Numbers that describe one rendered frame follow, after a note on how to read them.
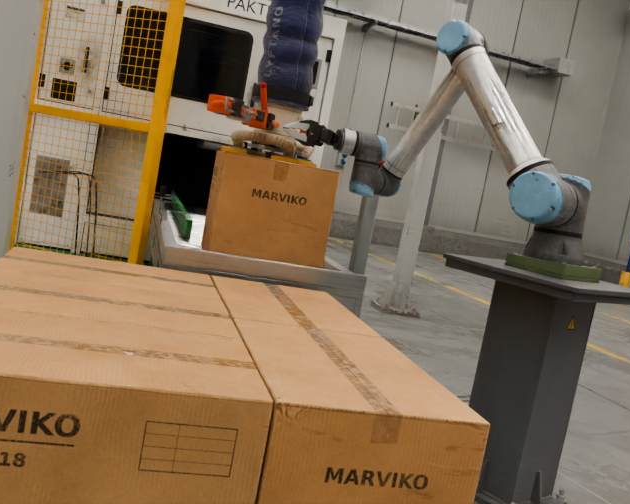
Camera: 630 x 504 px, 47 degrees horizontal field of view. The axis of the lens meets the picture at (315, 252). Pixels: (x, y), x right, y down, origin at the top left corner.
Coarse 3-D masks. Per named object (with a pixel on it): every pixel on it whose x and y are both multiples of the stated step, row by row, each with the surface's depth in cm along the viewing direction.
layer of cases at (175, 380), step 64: (64, 256) 217; (0, 320) 136; (64, 320) 144; (128, 320) 154; (192, 320) 165; (256, 320) 178; (320, 320) 193; (0, 384) 108; (64, 384) 110; (128, 384) 113; (192, 384) 119; (256, 384) 126; (320, 384) 133; (384, 384) 141; (0, 448) 110; (64, 448) 112; (128, 448) 114; (192, 448) 116; (256, 448) 119; (320, 448) 122; (384, 448) 124; (448, 448) 127
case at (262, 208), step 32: (224, 160) 241; (256, 160) 243; (224, 192) 242; (256, 192) 244; (288, 192) 246; (320, 192) 248; (224, 224) 244; (256, 224) 246; (288, 224) 248; (320, 224) 250; (256, 256) 247; (288, 256) 249; (320, 256) 251
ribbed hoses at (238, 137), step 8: (232, 136) 259; (240, 136) 257; (248, 136) 257; (256, 136) 257; (264, 136) 256; (272, 136) 255; (240, 144) 263; (272, 144) 256; (280, 144) 255; (288, 144) 255; (296, 144) 290; (288, 152) 259; (304, 152) 284
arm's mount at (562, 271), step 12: (504, 264) 234; (516, 264) 231; (528, 264) 227; (540, 264) 224; (552, 264) 221; (564, 264) 218; (552, 276) 221; (564, 276) 219; (576, 276) 223; (588, 276) 227
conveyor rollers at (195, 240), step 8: (168, 216) 406; (192, 216) 436; (200, 216) 446; (176, 224) 372; (200, 224) 393; (176, 232) 337; (192, 232) 348; (200, 232) 357; (176, 240) 303; (184, 240) 311; (192, 240) 313; (200, 240) 322; (200, 248) 295
